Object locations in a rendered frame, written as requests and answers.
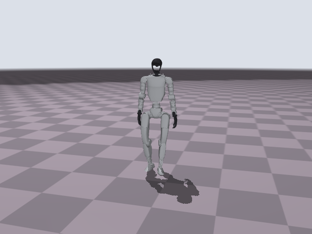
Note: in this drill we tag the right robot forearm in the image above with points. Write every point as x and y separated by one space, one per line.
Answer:
140 104

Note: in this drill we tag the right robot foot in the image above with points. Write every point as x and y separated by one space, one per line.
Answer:
149 167

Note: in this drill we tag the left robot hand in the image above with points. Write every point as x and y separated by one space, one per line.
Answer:
175 119

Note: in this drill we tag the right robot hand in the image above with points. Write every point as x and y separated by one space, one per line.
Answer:
138 117

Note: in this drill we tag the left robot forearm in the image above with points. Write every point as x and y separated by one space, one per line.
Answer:
173 105

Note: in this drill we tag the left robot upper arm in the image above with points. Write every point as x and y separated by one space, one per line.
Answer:
170 85

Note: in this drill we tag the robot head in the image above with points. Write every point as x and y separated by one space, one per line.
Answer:
156 62

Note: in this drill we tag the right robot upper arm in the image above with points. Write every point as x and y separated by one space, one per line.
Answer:
143 87

